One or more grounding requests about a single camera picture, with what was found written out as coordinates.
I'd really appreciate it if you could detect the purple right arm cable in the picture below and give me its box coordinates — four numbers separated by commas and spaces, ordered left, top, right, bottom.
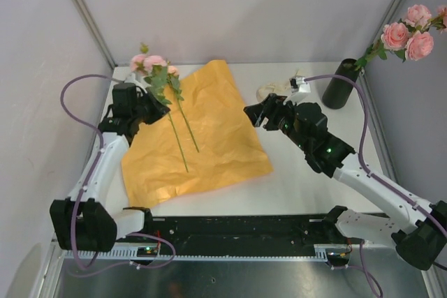
303, 73, 447, 298

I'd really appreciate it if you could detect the cream printed ribbon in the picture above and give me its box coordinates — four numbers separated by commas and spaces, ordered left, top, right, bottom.
256, 78, 293, 103

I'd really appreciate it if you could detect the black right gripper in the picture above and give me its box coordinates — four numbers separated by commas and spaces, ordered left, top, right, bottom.
242, 94, 309, 152

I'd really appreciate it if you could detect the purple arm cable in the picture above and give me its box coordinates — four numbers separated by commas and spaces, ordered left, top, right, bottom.
303, 73, 447, 298
59, 73, 177, 278

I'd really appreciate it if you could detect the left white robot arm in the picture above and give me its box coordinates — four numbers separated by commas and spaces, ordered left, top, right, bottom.
50, 80, 170, 252

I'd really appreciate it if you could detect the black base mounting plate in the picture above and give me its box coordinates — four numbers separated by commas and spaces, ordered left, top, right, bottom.
142, 214, 360, 255

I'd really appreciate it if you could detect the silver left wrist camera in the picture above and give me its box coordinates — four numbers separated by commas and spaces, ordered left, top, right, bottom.
124, 73, 146, 89

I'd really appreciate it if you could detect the pink rose flower stem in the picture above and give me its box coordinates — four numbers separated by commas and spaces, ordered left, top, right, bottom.
355, 4, 446, 70

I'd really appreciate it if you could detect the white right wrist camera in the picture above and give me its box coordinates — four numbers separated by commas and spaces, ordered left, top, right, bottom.
288, 76, 312, 104

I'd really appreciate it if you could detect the aluminium frame rail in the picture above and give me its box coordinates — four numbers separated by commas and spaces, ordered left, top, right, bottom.
71, 0, 117, 69

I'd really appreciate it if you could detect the black cylindrical vase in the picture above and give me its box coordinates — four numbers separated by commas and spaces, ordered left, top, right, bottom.
321, 59, 360, 110

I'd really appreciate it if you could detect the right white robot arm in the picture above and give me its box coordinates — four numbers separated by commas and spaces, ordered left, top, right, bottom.
244, 94, 446, 271

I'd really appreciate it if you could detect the grey slotted cable duct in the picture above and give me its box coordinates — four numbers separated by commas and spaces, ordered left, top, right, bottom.
73, 244, 331, 263

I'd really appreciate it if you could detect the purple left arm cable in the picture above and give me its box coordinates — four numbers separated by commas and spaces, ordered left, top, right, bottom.
59, 73, 177, 278

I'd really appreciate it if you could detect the orange flower bouquet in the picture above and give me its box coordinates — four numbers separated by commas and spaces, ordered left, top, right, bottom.
122, 60, 273, 208

